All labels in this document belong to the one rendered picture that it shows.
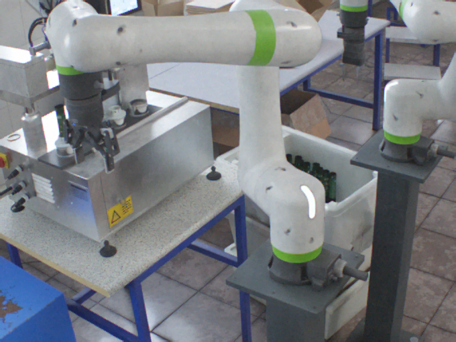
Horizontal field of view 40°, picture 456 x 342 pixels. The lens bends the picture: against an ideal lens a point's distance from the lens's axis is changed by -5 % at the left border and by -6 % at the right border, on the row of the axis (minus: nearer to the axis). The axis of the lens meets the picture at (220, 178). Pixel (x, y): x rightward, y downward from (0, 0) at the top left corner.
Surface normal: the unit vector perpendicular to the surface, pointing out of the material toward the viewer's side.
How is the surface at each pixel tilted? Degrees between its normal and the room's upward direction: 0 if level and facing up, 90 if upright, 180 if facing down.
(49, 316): 90
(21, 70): 90
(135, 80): 90
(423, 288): 0
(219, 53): 113
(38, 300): 0
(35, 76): 90
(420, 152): 81
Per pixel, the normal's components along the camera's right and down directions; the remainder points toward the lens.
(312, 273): -0.58, 0.30
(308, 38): 0.44, 0.24
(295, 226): -0.15, 0.51
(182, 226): -0.07, -0.87
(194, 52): 0.34, 0.68
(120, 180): 0.80, 0.26
